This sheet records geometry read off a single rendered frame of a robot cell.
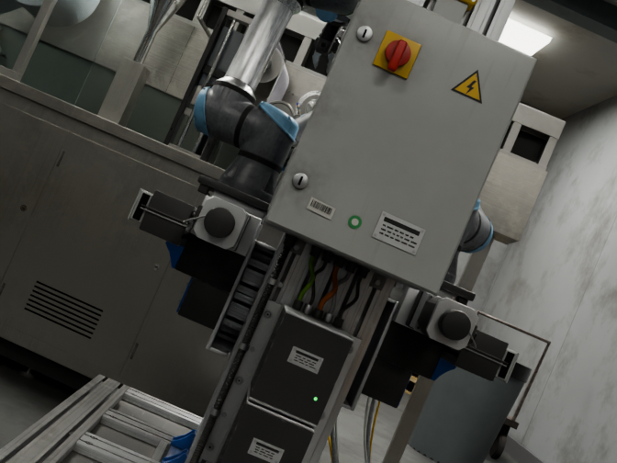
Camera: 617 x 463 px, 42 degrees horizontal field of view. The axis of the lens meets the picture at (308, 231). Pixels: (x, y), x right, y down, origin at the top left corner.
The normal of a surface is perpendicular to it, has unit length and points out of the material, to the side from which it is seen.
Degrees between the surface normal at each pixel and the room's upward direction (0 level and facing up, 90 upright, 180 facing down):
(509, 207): 90
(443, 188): 90
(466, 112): 90
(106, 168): 90
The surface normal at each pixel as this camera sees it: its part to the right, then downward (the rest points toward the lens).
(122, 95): -0.06, -0.07
